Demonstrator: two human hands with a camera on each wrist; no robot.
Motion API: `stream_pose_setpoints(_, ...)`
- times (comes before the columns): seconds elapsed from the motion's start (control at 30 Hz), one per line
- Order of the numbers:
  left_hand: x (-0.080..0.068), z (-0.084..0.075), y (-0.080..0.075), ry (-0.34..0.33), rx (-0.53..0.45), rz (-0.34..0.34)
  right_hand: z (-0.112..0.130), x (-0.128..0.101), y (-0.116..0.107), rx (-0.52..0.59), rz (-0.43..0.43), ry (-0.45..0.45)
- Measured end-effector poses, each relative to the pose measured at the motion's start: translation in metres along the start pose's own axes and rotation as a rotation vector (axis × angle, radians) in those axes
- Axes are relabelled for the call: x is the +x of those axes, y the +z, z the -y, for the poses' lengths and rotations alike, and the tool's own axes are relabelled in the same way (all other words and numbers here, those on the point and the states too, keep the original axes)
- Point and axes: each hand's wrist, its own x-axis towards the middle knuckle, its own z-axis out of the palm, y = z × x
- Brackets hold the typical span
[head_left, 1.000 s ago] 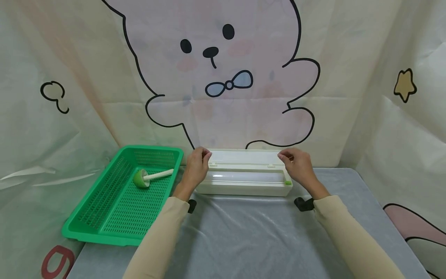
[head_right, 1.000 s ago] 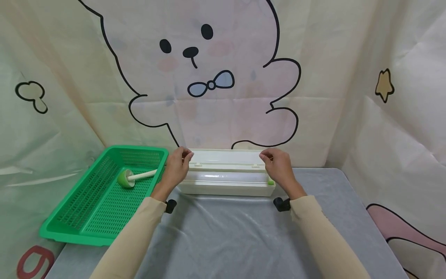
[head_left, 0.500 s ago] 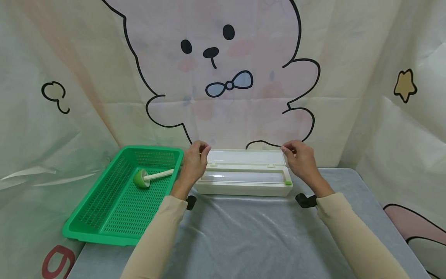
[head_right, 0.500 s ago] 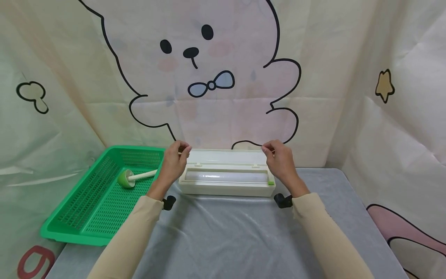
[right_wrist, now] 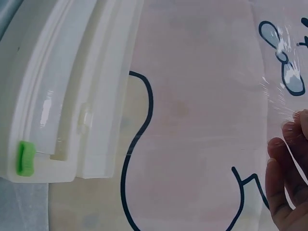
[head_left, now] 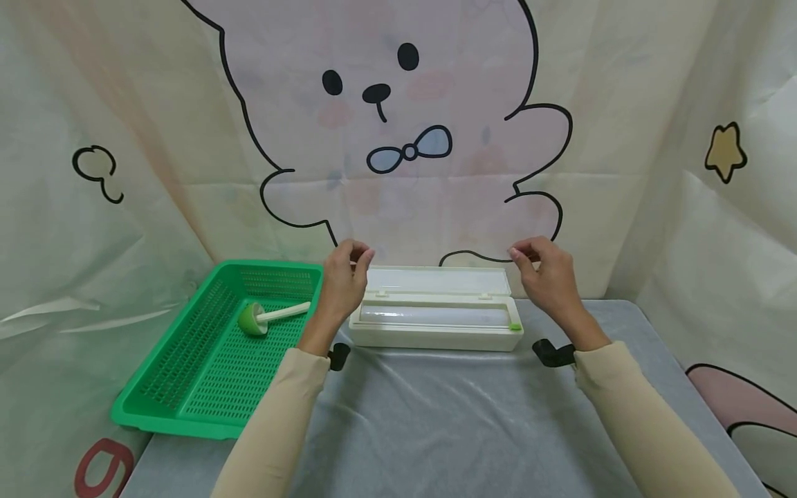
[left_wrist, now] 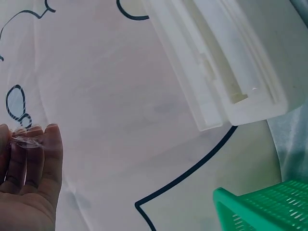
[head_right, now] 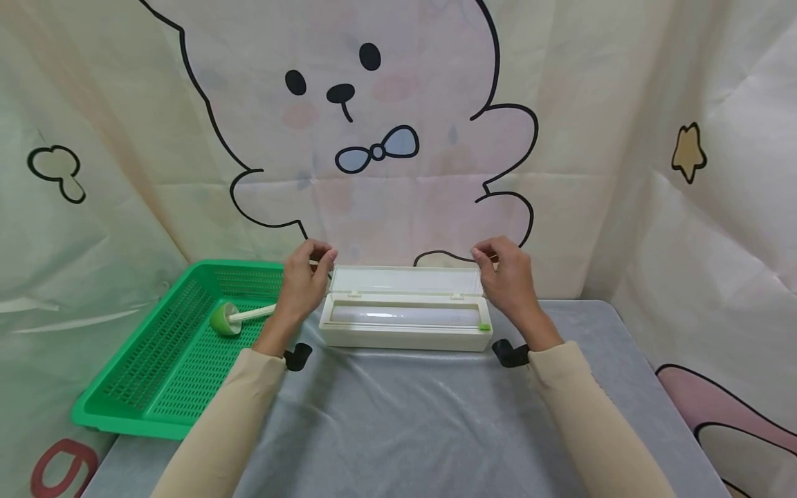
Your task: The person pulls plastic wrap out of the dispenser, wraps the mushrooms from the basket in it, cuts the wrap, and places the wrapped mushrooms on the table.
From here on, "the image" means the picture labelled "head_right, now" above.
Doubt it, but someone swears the person's left forearm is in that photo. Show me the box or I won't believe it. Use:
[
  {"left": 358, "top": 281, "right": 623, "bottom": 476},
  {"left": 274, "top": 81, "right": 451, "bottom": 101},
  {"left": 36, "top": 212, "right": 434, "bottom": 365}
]
[{"left": 149, "top": 313, "right": 301, "bottom": 498}]

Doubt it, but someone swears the person's left hand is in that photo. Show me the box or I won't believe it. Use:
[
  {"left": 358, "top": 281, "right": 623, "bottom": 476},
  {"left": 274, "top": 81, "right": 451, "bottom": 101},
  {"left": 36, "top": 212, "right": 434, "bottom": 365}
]
[{"left": 274, "top": 239, "right": 338, "bottom": 328}]

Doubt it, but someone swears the person's right hand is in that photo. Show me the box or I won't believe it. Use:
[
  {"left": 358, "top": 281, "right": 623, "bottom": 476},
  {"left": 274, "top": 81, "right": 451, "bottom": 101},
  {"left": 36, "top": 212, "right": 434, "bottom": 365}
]
[{"left": 471, "top": 236, "right": 542, "bottom": 326}]

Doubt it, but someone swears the person's right forearm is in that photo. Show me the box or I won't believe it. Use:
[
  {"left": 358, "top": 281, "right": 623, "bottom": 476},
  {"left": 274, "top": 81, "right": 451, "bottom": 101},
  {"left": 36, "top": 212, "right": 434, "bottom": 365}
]
[{"left": 517, "top": 309, "right": 677, "bottom": 498}]

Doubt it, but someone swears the white cling film dispenser box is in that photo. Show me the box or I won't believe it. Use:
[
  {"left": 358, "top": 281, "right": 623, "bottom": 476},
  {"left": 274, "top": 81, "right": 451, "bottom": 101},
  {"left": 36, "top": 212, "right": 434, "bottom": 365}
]
[{"left": 318, "top": 260, "right": 499, "bottom": 353}]

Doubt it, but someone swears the black wrist band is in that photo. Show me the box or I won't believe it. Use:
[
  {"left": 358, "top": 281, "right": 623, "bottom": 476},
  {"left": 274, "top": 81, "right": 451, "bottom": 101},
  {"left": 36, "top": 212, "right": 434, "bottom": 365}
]
[
  {"left": 492, "top": 339, "right": 530, "bottom": 368},
  {"left": 283, "top": 342, "right": 313, "bottom": 372}
]

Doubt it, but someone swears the green plastic mesh basket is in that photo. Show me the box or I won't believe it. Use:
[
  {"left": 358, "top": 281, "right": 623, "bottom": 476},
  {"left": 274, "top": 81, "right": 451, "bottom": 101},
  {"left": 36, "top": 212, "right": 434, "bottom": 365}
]
[{"left": 71, "top": 259, "right": 288, "bottom": 441}]

